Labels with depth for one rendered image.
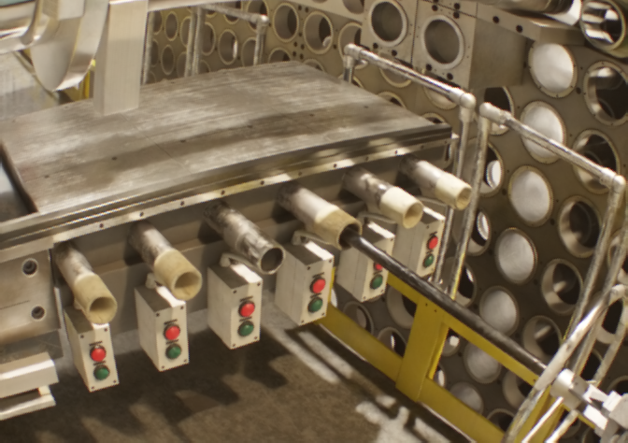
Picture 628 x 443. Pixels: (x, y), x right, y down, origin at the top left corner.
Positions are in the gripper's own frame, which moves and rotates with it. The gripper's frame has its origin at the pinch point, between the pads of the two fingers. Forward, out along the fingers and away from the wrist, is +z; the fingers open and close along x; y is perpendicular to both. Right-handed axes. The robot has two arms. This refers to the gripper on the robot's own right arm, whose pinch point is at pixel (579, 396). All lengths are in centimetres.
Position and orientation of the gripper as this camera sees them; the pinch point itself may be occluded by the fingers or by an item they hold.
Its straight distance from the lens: 104.9
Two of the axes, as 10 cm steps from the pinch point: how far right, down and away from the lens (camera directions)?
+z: -6.1, -4.3, 6.7
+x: 3.3, 6.3, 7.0
